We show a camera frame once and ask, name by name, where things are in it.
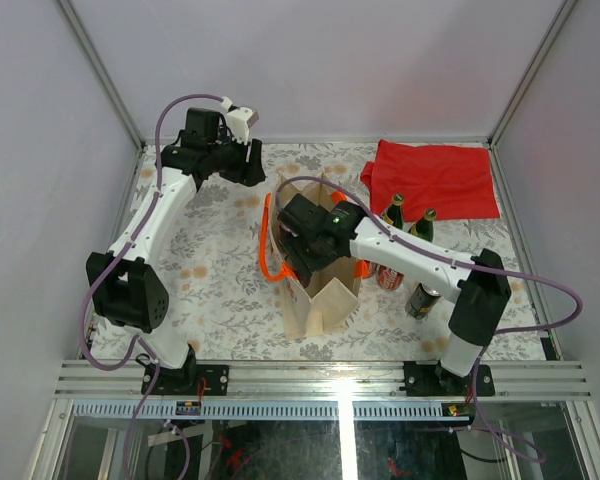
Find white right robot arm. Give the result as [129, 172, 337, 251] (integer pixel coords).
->
[277, 194, 511, 395]

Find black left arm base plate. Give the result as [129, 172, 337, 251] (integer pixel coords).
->
[151, 364, 230, 397]

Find red cola can left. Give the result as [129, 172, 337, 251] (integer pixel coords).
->
[362, 263, 377, 279]

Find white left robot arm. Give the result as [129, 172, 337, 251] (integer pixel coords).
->
[86, 99, 265, 395]

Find red cloth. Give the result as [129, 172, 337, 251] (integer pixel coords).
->
[360, 140, 500, 222]

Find black energy drink can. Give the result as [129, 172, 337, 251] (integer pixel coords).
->
[405, 283, 442, 320]

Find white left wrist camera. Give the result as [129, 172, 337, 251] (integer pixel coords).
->
[221, 96, 259, 145]

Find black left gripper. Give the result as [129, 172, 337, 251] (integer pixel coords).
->
[205, 128, 263, 186]

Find beige canvas bag orange handles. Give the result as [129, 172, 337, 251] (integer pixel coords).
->
[258, 175, 367, 340]

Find red cola can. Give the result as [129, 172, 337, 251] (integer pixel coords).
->
[376, 266, 404, 291]
[362, 263, 377, 279]

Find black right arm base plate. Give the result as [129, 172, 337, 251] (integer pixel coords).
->
[400, 361, 495, 397]

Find aluminium front rail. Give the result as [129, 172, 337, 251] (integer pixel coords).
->
[53, 360, 593, 402]

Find green glass bottle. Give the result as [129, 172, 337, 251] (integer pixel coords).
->
[408, 208, 437, 242]
[381, 193, 404, 230]

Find red cola can right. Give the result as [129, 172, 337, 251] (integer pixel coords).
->
[376, 266, 404, 291]

